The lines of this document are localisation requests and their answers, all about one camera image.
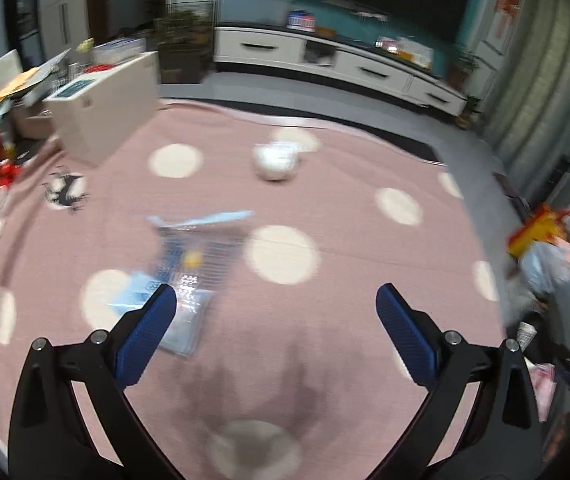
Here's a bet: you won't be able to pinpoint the white wooden box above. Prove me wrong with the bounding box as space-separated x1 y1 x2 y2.
43 51 159 166

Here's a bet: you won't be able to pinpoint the white tv cabinet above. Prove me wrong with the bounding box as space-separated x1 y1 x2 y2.
213 25 467 116

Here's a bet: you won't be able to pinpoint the white crumpled tissue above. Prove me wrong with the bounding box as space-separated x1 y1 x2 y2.
253 141 302 182

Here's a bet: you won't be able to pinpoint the pink dotted rug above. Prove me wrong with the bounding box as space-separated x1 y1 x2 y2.
0 104 503 479

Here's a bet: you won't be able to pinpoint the clear blue printed wrapper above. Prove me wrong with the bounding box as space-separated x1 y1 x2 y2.
148 210 255 358

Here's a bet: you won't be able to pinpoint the blue cloth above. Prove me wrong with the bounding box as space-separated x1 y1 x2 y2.
110 272 163 315

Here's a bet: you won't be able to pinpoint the bags beside sofa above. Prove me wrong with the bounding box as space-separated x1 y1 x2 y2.
506 204 570 299

